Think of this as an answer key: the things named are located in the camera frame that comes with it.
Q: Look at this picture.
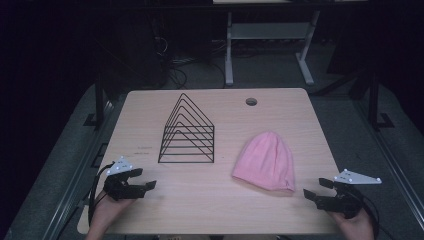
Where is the black wire rack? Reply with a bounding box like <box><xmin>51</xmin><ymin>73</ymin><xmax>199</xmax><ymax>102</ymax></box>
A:
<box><xmin>157</xmin><ymin>92</ymin><xmax>215</xmax><ymax>164</ymax></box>

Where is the black metal stand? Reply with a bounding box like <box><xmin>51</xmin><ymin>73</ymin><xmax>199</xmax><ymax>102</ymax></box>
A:
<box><xmin>366</xmin><ymin>71</ymin><xmax>396</xmax><ymax>131</ymax></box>
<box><xmin>82</xmin><ymin>75</ymin><xmax>106</xmax><ymax>130</ymax></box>

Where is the bundle of floor cables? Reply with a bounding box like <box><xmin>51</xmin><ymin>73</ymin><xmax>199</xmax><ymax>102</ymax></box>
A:
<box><xmin>153</xmin><ymin>35</ymin><xmax>228</xmax><ymax>90</ymax></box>

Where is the person's left hand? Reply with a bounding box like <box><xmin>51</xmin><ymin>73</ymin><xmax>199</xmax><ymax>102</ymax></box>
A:
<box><xmin>89</xmin><ymin>191</ymin><xmax>135</xmax><ymax>235</ymax></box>

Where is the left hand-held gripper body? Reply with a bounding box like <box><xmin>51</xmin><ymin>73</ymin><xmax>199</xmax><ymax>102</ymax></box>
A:
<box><xmin>103</xmin><ymin>155</ymin><xmax>148</xmax><ymax>202</ymax></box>

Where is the white metal desk frame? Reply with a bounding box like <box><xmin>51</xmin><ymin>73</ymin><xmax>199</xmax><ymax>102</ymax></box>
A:
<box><xmin>224</xmin><ymin>9</ymin><xmax>322</xmax><ymax>87</ymax></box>

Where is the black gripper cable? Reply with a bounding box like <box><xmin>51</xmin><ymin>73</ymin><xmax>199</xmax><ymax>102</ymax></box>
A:
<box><xmin>353</xmin><ymin>186</ymin><xmax>382</xmax><ymax>240</ymax></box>
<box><xmin>87</xmin><ymin>161</ymin><xmax>116</xmax><ymax>228</ymax></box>

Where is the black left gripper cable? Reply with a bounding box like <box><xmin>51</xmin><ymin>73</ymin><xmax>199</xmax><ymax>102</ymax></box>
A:
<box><xmin>87</xmin><ymin>161</ymin><xmax>116</xmax><ymax>228</ymax></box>

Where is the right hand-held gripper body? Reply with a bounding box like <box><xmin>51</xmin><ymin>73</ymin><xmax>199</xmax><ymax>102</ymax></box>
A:
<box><xmin>314</xmin><ymin>168</ymin><xmax>383</xmax><ymax>220</ymax></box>

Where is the person's right hand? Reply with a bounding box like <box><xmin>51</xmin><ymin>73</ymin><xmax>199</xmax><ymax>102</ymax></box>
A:
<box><xmin>329</xmin><ymin>207</ymin><xmax>376</xmax><ymax>240</ymax></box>

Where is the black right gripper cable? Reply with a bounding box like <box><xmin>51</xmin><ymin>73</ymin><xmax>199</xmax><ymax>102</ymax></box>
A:
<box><xmin>353</xmin><ymin>186</ymin><xmax>382</xmax><ymax>240</ymax></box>

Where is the pink knit beanie hat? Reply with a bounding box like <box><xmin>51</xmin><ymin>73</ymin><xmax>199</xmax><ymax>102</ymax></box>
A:
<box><xmin>231</xmin><ymin>130</ymin><xmax>297</xmax><ymax>193</ymax></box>

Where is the aluminium floor rail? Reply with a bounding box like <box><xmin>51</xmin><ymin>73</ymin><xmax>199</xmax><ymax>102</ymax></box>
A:
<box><xmin>351</xmin><ymin>98</ymin><xmax>424</xmax><ymax>232</ymax></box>
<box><xmin>42</xmin><ymin>98</ymin><xmax>128</xmax><ymax>240</ymax></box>

